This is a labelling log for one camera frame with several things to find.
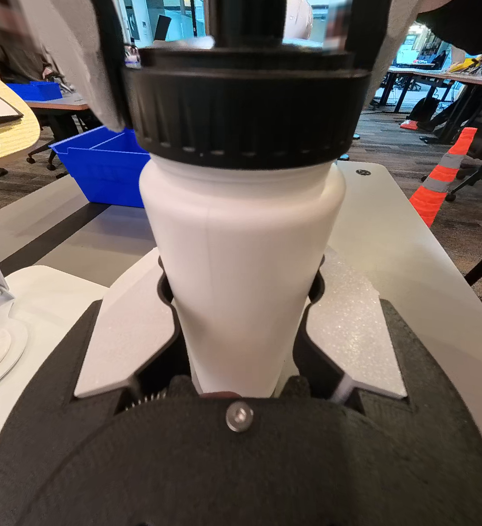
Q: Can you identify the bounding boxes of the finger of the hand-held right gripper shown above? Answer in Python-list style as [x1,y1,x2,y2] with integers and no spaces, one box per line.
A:
[19,0,133,132]
[340,0,427,112]

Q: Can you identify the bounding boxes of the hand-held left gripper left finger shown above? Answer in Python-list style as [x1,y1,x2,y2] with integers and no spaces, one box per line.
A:
[74,247,182,399]

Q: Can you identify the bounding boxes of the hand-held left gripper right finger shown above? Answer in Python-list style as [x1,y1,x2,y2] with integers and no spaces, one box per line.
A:
[295,247,408,401]

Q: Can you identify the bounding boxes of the black bottle lid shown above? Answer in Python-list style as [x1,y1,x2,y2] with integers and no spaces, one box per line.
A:
[124,45,372,171]

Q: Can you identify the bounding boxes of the white bottle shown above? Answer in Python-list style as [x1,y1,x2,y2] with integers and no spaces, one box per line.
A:
[138,152,347,397]

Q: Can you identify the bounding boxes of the person's right hand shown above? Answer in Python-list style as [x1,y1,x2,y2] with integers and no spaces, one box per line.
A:
[284,0,314,42]

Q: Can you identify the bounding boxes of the small blue plastic bin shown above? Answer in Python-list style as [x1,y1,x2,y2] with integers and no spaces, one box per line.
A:
[7,81,62,102]

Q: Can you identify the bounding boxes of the wooden top desk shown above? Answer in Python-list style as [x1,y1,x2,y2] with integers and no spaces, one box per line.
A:
[381,68,482,144]
[23,95,93,140]

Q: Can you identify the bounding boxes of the yellow bin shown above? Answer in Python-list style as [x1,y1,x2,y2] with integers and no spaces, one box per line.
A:
[451,55,482,75]

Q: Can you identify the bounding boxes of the black backpack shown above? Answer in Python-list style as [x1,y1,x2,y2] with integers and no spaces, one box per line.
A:
[407,96,441,124]

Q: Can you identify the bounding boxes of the wooden display board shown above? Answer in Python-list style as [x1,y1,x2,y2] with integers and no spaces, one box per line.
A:
[0,64,42,175]

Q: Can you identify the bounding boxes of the orange traffic cone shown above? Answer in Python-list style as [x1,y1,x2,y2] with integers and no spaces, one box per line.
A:
[410,128,478,228]

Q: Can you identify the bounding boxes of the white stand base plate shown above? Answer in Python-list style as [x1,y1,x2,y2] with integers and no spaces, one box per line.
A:
[0,265,108,465]

